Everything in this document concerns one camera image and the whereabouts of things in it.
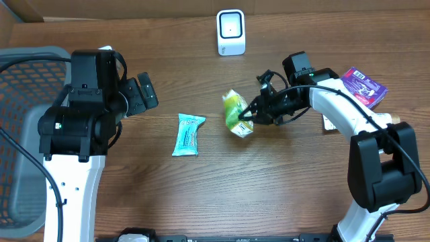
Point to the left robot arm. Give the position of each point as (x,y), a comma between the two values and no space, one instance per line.
(75,138)

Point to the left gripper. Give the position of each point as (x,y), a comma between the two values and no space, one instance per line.
(146,92)

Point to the white tube with gold cap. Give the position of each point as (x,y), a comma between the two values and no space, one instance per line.
(385,117)

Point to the white barcode scanner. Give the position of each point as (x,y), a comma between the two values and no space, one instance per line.
(231,36)

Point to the green juice pouch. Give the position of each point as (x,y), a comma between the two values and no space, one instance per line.
(234,105)

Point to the red purple snack packet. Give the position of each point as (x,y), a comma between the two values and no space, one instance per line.
(367,91)

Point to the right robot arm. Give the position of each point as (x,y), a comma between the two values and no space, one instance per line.
(383,170)

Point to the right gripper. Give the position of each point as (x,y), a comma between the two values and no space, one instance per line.
(264,107)

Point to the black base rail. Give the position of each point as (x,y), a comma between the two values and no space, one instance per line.
(138,234)

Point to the teal snack packet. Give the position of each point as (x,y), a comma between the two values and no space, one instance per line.
(186,143)

